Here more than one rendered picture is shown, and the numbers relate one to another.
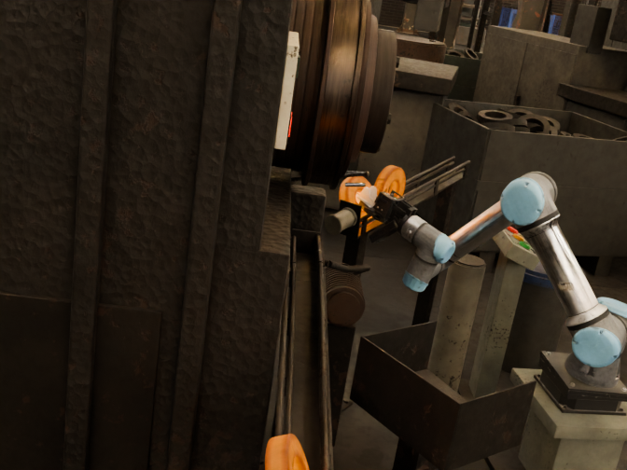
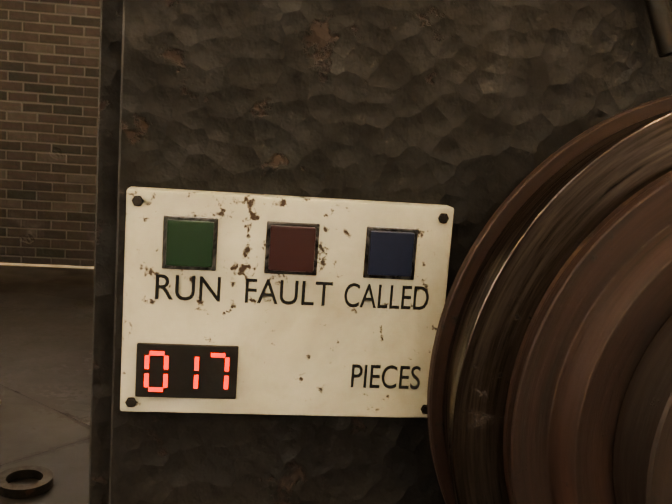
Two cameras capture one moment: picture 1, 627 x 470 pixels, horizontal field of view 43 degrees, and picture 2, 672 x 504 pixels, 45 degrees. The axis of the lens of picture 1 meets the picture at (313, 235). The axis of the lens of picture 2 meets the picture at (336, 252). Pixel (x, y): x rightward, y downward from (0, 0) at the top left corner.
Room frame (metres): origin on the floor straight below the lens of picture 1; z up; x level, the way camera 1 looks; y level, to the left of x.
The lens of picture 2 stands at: (1.50, -0.56, 1.30)
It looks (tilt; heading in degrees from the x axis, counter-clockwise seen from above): 9 degrees down; 86
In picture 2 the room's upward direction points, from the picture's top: 4 degrees clockwise
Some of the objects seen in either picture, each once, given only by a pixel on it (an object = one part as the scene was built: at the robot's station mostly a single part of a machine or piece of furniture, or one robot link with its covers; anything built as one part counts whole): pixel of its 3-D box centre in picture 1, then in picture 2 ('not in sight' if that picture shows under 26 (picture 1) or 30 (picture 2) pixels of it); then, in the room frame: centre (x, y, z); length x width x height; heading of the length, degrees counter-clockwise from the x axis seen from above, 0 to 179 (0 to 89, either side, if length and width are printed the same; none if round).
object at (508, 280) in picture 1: (498, 317); not in sight; (2.59, -0.68, 0.31); 0.24 x 0.16 x 0.62; 4
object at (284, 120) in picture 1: (287, 87); (287, 306); (1.51, 0.09, 1.15); 0.26 x 0.02 x 0.18; 4
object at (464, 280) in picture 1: (452, 329); not in sight; (2.54, -0.52, 0.26); 0.12 x 0.12 x 0.52
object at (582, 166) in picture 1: (522, 182); not in sight; (4.39, -1.10, 0.39); 1.03 x 0.83 x 0.77; 109
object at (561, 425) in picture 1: (581, 403); not in sight; (2.11, -0.85, 0.28); 0.32 x 0.32 x 0.04; 12
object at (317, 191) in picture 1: (300, 230); not in sight; (2.09, 0.04, 0.68); 0.11 x 0.08 x 0.24; 94
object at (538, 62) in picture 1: (538, 112); not in sight; (6.08, -1.53, 0.55); 1.10 x 0.53 x 1.10; 24
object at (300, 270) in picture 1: (303, 268); not in sight; (1.88, 0.01, 0.66); 0.19 x 0.07 x 0.01; 4
